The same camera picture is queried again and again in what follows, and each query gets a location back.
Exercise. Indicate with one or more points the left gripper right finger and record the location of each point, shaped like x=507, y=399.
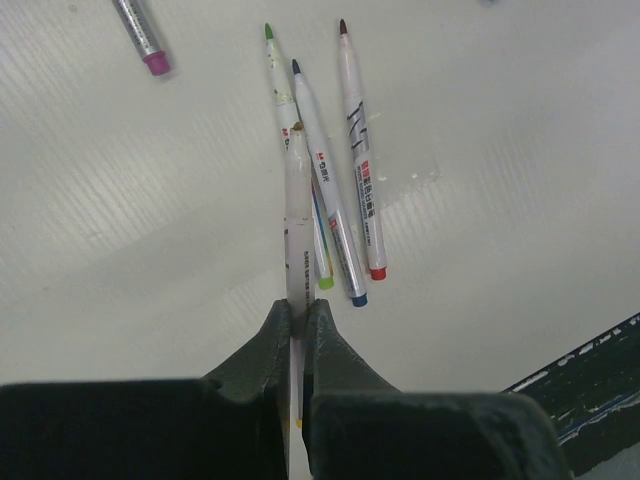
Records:
x=359, y=426

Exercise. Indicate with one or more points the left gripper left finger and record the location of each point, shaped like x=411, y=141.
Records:
x=232, y=423

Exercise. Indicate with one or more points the yellow-end white marker pen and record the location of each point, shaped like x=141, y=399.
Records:
x=299, y=254

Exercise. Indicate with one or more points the purple-end white marker pen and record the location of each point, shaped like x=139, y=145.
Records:
x=141, y=32

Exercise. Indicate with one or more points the green-end white marker pen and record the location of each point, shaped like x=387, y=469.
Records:
x=287, y=115

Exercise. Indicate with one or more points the red-end white marker pen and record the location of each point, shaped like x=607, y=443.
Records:
x=358, y=135

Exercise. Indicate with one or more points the blue-end white marker pen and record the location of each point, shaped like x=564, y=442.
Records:
x=324, y=167

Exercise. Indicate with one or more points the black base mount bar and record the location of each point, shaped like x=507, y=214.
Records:
x=591, y=395

